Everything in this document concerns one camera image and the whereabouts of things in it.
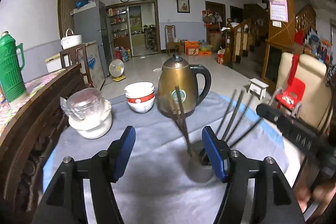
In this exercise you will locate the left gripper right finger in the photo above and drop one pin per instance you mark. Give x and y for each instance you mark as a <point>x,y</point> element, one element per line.
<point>217,152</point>

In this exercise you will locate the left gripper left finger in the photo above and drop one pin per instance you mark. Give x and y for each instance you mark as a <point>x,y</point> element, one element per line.
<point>119,153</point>

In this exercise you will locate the grey utensil holder cup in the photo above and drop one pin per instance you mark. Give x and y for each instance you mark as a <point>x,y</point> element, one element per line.
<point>196,170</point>

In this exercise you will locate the dark metal chopstick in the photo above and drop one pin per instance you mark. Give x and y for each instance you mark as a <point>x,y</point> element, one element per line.
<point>181,120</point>

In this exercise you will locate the person's right hand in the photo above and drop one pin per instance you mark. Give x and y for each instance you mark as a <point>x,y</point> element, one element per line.
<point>323,193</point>

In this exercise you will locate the cream armchair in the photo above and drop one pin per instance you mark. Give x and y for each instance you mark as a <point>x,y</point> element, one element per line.
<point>316,104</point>

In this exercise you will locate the white tub with plastic bag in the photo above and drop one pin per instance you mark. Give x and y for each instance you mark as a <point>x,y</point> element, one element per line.
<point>89,113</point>

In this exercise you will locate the grey table cloth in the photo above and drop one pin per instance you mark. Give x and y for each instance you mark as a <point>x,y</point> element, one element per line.
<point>155,187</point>

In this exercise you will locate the stacked red white bowls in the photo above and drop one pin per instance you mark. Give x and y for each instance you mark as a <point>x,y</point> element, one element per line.
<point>140,96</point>

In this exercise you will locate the red plastic child chair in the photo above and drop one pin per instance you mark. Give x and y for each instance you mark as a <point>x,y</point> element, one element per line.
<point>291,97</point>

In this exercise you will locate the gold electric kettle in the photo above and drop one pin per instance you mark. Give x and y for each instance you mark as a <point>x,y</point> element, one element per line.
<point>181,82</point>

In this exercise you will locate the small white stool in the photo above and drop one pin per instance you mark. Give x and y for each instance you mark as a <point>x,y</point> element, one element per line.
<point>258,87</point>

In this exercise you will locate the small white fan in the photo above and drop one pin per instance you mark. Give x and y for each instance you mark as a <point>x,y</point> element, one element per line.
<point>116,70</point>

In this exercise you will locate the dark carved wooden sideboard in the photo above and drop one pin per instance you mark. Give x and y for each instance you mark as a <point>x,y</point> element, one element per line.
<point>29,138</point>

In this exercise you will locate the orange box on floor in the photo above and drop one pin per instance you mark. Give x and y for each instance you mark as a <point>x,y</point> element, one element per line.
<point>191,48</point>

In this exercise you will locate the wooden stair railing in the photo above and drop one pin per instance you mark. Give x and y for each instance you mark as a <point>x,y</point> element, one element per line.
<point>241,38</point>

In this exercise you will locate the grey refrigerator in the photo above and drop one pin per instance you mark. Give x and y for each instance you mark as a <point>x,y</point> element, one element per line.
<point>91,22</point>

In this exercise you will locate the green thermos flask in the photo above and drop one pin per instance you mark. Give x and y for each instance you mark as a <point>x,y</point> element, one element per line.
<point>12,63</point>

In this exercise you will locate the wooden chair by wall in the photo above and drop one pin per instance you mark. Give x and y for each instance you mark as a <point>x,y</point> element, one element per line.
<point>171,40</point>

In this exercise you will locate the framed wall picture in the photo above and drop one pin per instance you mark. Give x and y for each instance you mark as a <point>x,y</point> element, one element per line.
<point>183,6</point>

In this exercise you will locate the wall calendar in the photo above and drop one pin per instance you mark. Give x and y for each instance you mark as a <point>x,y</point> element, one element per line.
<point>278,10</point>

